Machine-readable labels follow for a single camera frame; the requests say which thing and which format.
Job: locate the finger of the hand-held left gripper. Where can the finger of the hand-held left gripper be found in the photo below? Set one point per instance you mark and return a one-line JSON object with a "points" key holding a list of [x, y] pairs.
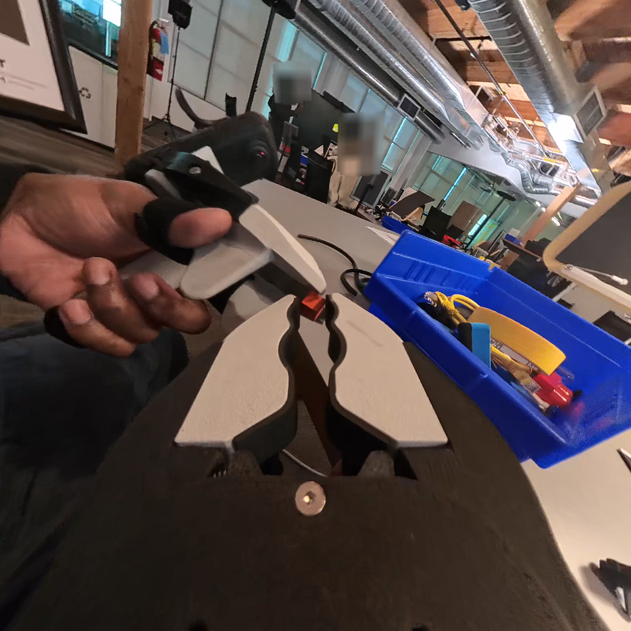
{"points": [[222, 271], [286, 246]]}

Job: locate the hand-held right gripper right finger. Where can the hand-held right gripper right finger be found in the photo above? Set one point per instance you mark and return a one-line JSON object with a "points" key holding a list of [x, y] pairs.
{"points": [[379, 394]]}

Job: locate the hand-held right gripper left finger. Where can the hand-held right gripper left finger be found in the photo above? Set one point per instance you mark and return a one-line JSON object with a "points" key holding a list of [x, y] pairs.
{"points": [[236, 389]]}

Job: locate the small red block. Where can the small red block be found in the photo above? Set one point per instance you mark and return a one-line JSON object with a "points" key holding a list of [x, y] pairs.
{"points": [[313, 305]]}

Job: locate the person's left forearm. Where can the person's left forearm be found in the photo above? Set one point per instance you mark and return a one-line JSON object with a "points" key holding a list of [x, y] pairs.
{"points": [[15, 185]]}

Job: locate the person's left hand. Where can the person's left hand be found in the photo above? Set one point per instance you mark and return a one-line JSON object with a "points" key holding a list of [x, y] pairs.
{"points": [[64, 236]]}

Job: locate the black office chair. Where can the black office chair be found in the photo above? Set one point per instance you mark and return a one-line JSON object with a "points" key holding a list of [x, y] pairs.
{"points": [[319, 175]]}

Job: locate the black pole stand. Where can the black pole stand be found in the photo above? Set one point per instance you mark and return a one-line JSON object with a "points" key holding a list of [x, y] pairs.
{"points": [[261, 54]]}

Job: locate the small blue tool in bin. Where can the small blue tool in bin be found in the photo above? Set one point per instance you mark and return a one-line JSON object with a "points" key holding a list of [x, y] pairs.
{"points": [[478, 340]]}

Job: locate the red fire extinguisher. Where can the red fire extinguisher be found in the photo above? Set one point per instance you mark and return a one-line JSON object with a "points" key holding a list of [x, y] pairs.
{"points": [[156, 52]]}

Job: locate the large blue storage bin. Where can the large blue storage bin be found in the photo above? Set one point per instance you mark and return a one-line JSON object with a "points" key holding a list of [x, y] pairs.
{"points": [[434, 276]]}

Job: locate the black tripod stand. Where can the black tripod stand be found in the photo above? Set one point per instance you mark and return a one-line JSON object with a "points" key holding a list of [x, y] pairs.
{"points": [[178, 12]]}

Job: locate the white recycling cabinet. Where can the white recycling cabinet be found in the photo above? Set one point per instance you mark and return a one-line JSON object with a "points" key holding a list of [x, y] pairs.
{"points": [[91, 98]]}

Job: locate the yellow flat tool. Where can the yellow flat tool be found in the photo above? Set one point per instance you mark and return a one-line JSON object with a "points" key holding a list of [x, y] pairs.
{"points": [[522, 340]]}

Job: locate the person's trouser leg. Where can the person's trouser leg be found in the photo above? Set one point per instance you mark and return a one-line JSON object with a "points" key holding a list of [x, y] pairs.
{"points": [[74, 419]]}

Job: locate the red connector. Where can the red connector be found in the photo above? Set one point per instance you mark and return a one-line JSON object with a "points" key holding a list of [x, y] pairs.
{"points": [[549, 387]]}

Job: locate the light stand with black head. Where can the light stand with black head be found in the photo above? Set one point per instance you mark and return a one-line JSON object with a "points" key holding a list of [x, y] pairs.
{"points": [[504, 194]]}

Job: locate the small black screw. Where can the small black screw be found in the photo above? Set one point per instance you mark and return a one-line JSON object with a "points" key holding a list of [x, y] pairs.
{"points": [[616, 581]]}

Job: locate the white vent grille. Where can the white vent grille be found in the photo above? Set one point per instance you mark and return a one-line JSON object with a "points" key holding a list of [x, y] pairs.
{"points": [[590, 113]]}

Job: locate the wooden post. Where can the wooden post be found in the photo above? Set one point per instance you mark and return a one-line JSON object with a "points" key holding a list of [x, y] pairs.
{"points": [[133, 88]]}

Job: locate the silver ventilation duct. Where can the silver ventilation duct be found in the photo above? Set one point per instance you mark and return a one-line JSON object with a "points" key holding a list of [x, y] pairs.
{"points": [[374, 54], [537, 49]]}

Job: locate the black camera on stand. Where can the black camera on stand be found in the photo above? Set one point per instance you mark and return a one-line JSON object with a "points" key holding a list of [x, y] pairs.
{"points": [[29, 59]]}

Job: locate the dark board with wooden frame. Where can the dark board with wooden frame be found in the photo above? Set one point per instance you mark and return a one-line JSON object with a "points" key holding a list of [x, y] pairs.
{"points": [[601, 241]]}

